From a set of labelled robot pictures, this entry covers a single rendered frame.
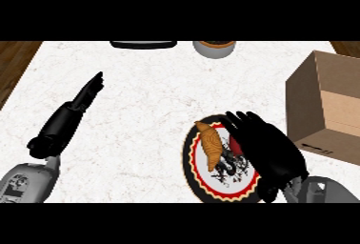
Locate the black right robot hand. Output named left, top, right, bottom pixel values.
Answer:
left=219, top=111, right=312, bottom=204

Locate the black flat appliance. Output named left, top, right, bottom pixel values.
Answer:
left=109, top=40, right=179, bottom=50

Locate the brown cardboard box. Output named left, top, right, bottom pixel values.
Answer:
left=285, top=50, right=360, bottom=167

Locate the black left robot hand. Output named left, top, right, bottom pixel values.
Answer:
left=25, top=71, right=105, bottom=160

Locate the patterned plate with red rim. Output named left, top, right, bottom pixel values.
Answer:
left=182, top=113, right=264, bottom=204

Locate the grey pot with brown contents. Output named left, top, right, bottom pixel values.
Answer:
left=192, top=40, right=238, bottom=60

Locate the brown croissant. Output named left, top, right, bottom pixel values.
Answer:
left=195, top=120, right=224, bottom=173

